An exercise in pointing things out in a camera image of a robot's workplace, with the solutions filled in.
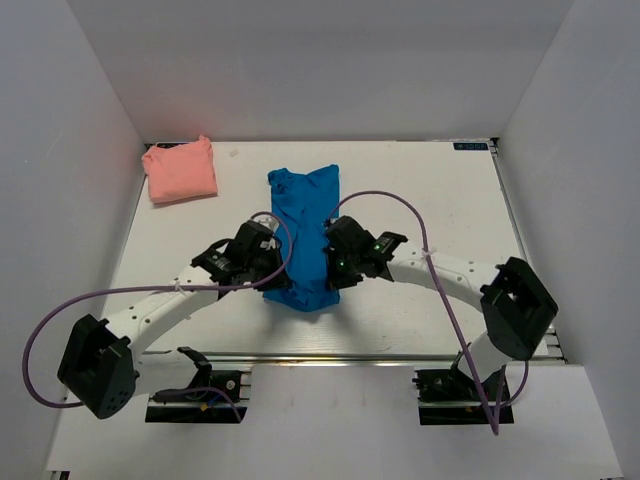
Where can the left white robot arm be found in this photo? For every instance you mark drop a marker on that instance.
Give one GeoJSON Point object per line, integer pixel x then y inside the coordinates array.
{"type": "Point", "coordinates": [106, 362]}

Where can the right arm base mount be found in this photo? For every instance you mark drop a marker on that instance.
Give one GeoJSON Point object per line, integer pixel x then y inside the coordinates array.
{"type": "Point", "coordinates": [443, 401]}

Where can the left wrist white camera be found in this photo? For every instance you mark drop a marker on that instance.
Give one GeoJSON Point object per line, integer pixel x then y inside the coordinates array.
{"type": "Point", "coordinates": [268, 221]}

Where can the blue label sticker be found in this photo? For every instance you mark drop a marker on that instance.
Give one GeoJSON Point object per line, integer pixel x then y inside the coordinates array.
{"type": "Point", "coordinates": [470, 146]}

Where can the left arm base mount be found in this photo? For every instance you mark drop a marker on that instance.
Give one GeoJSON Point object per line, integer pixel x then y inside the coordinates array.
{"type": "Point", "coordinates": [219, 397]}

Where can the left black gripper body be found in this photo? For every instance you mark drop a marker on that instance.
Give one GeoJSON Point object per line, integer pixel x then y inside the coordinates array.
{"type": "Point", "coordinates": [264, 267]}

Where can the blue t-shirt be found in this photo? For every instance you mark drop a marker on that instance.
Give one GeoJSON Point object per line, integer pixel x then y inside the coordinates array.
{"type": "Point", "coordinates": [304, 202]}

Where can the folded pink t-shirt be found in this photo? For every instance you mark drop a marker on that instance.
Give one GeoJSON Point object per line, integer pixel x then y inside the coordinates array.
{"type": "Point", "coordinates": [180, 172]}

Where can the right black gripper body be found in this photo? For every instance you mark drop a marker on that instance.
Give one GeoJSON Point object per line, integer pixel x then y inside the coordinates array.
{"type": "Point", "coordinates": [344, 271]}

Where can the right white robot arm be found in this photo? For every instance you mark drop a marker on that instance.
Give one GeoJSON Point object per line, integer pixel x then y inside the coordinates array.
{"type": "Point", "coordinates": [516, 307]}

